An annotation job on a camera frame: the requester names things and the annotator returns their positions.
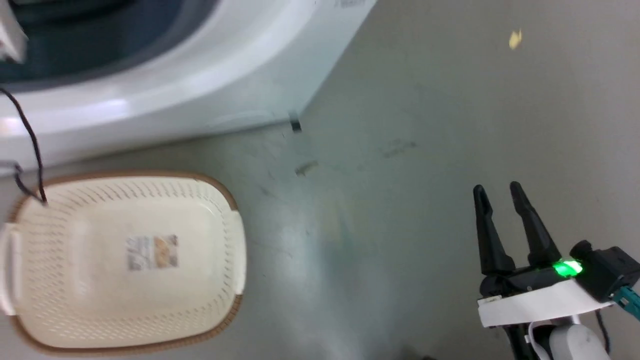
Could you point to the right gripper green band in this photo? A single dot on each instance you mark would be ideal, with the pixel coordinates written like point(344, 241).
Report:
point(535, 295)

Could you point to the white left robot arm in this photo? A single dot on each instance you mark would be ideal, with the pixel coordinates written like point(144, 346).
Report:
point(11, 37)

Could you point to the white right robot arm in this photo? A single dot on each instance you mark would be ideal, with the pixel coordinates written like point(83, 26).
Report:
point(575, 345)

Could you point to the black washing machine foot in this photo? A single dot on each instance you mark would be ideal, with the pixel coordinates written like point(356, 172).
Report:
point(295, 122)

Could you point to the white washing machine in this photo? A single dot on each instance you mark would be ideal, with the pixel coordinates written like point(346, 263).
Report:
point(210, 75)

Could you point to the paper label in basket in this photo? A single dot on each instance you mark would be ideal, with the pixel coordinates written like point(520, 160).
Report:
point(152, 252)

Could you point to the cream plastic laundry basket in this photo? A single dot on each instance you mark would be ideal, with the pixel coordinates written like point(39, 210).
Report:
point(100, 300)

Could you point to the yellow scrap on floor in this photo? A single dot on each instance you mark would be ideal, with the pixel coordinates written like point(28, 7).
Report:
point(515, 39)

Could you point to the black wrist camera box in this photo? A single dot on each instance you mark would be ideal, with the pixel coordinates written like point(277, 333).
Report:
point(607, 270)

